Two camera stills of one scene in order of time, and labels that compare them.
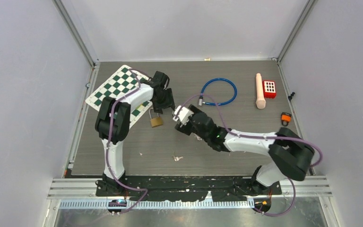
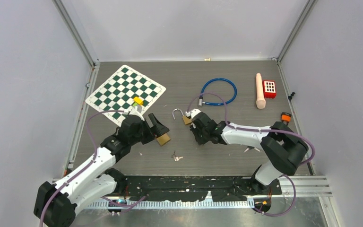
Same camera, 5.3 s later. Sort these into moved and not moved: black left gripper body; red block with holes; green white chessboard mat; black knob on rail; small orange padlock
Moved: black left gripper body
Not moved: red block with holes; green white chessboard mat; small orange padlock; black knob on rail
